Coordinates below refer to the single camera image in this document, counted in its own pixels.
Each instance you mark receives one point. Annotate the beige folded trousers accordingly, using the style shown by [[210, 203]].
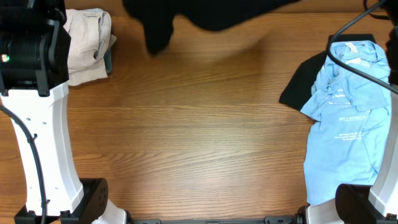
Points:
[[82, 67]]

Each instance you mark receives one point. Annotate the black t-shirt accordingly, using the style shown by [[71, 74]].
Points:
[[157, 16]]

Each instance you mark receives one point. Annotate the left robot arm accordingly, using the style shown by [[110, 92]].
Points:
[[34, 94]]

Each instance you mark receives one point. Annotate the light blue t-shirt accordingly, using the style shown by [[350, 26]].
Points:
[[347, 142]]

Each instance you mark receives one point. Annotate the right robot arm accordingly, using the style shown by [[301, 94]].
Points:
[[365, 203]]

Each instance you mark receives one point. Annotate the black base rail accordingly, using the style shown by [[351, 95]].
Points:
[[279, 219]]

